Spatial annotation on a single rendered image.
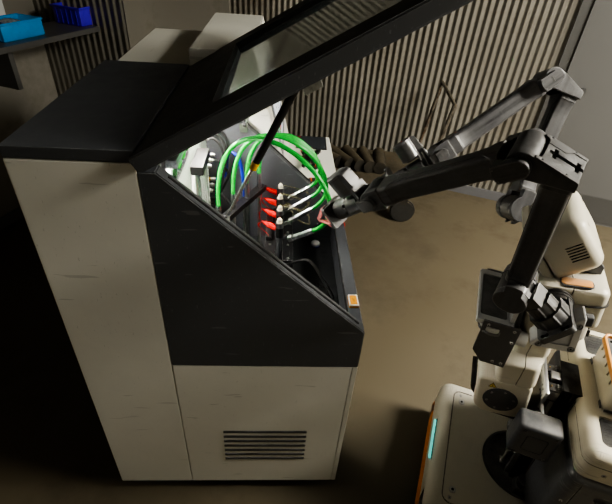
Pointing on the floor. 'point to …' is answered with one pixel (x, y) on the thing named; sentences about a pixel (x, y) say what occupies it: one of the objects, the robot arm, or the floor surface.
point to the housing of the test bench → (108, 245)
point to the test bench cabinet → (264, 420)
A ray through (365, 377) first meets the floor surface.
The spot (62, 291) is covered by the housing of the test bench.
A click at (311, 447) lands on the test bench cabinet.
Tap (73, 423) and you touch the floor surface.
